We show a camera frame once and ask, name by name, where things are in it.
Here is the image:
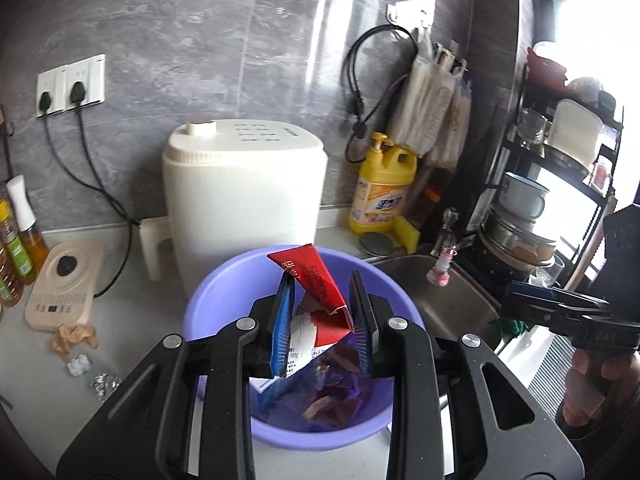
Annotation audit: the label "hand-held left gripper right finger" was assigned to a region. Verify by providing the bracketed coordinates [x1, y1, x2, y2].
[347, 270, 586, 480]

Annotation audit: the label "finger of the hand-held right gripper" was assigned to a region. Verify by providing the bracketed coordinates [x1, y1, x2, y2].
[502, 280, 609, 311]
[500, 301, 572, 334]

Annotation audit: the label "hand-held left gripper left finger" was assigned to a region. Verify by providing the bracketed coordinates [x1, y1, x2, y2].
[57, 275, 301, 480]

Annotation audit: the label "red white snack wrapper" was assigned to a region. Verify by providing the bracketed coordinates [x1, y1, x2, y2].
[266, 243, 357, 378]

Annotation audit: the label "purple wrapper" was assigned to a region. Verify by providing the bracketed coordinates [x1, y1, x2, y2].
[310, 345, 375, 403]

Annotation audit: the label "purple plastic bucket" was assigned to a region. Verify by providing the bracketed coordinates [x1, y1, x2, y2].
[182, 246, 426, 448]

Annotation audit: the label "foil ball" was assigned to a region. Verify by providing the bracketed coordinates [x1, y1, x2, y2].
[90, 372, 122, 404]

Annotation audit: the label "small foil piece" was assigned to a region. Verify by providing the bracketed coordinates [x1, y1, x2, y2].
[67, 354, 94, 378]

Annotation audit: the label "brown paper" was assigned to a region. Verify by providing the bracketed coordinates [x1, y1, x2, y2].
[52, 324, 99, 361]

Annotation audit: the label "person's right hand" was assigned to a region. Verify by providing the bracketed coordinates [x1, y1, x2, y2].
[556, 349, 640, 428]

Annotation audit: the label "green cloth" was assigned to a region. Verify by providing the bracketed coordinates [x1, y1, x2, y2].
[491, 316, 532, 337]

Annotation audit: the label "stacked steel pots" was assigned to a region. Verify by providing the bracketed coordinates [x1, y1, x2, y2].
[479, 209, 559, 272]

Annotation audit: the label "round metal lid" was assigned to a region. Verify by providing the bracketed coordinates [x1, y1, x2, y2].
[360, 232, 396, 260]

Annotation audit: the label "steel sink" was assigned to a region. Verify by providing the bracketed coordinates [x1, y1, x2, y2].
[370, 254, 507, 353]

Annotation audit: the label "faucet with pink tip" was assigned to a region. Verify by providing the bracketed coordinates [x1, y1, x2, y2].
[425, 207, 462, 289]

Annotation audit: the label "white enamel mug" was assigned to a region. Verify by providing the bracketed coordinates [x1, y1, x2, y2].
[500, 172, 550, 219]

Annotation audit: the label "yellow sponge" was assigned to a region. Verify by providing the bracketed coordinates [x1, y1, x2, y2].
[395, 216, 421, 254]

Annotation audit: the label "black kitchen shelf rack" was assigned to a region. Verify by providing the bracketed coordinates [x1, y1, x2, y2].
[470, 50, 627, 287]

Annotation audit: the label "yellow dish soap bottle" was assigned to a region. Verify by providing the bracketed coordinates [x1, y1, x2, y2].
[348, 132, 417, 235]

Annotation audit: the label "white air fryer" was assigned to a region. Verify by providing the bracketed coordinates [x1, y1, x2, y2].
[139, 120, 329, 298]

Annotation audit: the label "drinking glass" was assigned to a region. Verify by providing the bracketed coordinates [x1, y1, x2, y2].
[517, 107, 551, 149]

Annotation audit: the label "white storage container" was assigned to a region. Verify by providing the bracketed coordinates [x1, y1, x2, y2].
[547, 99, 607, 169]

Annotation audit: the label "hanging plastic bags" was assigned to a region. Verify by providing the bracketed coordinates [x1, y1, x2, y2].
[387, 27, 473, 169]

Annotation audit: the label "beige induction cooker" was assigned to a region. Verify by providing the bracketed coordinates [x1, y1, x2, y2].
[24, 242, 107, 333]

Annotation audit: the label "red bowl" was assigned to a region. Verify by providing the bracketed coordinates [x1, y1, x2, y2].
[527, 42, 569, 87]

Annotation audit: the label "white cap oil sprayer bottle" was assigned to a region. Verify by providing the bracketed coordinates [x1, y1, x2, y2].
[6, 175, 50, 279]

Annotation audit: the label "green label yellow cap bottle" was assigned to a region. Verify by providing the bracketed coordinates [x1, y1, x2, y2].
[0, 199, 32, 307]

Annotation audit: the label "looped black cable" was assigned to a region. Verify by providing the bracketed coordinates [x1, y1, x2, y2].
[342, 25, 418, 163]

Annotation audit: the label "white wall hook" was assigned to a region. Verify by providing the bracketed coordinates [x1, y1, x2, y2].
[387, 0, 436, 27]

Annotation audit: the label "black power cable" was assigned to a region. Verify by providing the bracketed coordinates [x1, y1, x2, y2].
[69, 81, 135, 297]
[39, 91, 135, 223]

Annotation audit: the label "white wall socket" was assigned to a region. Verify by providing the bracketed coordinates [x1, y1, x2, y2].
[36, 66, 69, 119]
[65, 55, 107, 111]

